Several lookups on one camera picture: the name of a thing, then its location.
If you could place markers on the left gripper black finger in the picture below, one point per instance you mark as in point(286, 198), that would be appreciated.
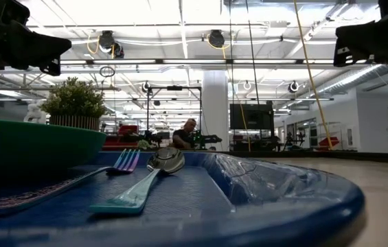
point(39, 48)

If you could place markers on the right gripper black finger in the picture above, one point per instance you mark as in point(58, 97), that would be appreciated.
point(362, 41)

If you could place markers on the green plastic plate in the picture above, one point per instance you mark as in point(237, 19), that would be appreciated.
point(25, 144)

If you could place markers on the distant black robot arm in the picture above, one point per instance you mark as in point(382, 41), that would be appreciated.
point(209, 139)

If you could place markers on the blue plastic tray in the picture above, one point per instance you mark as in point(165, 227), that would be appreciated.
point(197, 195)

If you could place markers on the small potted green plant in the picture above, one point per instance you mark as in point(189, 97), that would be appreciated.
point(73, 99)

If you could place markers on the white figurine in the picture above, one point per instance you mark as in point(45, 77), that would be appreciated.
point(35, 111)

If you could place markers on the red slanted object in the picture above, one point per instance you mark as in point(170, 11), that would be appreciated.
point(329, 142)

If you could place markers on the red cabinet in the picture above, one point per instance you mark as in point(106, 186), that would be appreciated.
point(126, 132)

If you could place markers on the black display screen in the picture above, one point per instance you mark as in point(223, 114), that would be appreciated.
point(250, 116)

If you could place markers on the long ceiling light strip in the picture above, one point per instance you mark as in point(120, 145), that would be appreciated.
point(193, 61)

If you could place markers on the white column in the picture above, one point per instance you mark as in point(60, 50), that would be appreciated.
point(215, 103)

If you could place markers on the person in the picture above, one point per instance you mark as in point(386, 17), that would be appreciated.
point(183, 137)

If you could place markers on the silver ventilation duct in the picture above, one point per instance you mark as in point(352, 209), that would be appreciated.
point(358, 77)

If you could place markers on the black rig frame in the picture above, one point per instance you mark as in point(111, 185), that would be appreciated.
point(174, 88)

